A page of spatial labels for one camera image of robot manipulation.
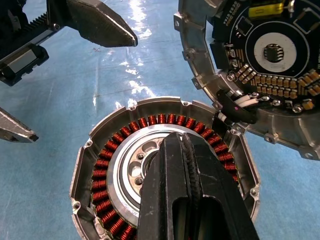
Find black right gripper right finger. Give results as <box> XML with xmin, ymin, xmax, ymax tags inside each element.
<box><xmin>183</xmin><ymin>131</ymin><xmax>261</xmax><ymax>240</ymax></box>

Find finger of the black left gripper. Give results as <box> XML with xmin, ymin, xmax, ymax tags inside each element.
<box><xmin>48</xmin><ymin>0</ymin><xmax>139</xmax><ymax>48</ymax></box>
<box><xmin>0</xmin><ymin>106</ymin><xmax>40</xmax><ymax>144</ymax></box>

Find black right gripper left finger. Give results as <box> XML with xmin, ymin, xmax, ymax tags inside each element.
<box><xmin>137</xmin><ymin>131</ymin><xmax>199</xmax><ymax>240</ymax></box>

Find silver motor housing copper coils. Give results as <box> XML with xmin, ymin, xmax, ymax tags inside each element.
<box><xmin>69</xmin><ymin>95</ymin><xmax>262</xmax><ymax>240</ymax></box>

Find silver motor lid circuit board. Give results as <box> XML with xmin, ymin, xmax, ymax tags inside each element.
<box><xmin>173</xmin><ymin>0</ymin><xmax>320</xmax><ymax>161</ymax></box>

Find blue plastic table cover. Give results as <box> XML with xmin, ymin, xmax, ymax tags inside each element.
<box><xmin>0</xmin><ymin>0</ymin><xmax>320</xmax><ymax>240</ymax></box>

